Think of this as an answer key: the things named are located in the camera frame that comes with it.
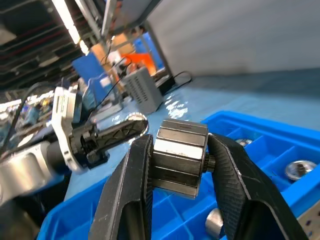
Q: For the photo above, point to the blue compartment tray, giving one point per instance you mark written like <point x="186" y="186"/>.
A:
<point x="270" y="152"/>

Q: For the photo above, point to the grey vented metal box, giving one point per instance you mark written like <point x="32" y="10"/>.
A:
<point x="143" y="90"/>

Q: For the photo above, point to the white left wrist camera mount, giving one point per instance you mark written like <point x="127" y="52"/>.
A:
<point x="61" y="115"/>

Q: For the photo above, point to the grey metal frame post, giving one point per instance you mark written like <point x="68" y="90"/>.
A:
<point x="158" y="47"/>

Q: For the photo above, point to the orange object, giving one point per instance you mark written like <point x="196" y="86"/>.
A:
<point x="141" y="61"/>

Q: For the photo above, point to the faceted metal roller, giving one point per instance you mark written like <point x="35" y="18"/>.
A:
<point x="178" y="160"/>

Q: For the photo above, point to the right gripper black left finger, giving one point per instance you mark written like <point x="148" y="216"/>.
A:
<point x="120" y="190"/>

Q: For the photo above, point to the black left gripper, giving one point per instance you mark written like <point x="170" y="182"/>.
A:
<point x="81" y="142"/>

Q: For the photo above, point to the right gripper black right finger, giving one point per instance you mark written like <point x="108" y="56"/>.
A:
<point x="240" y="190"/>

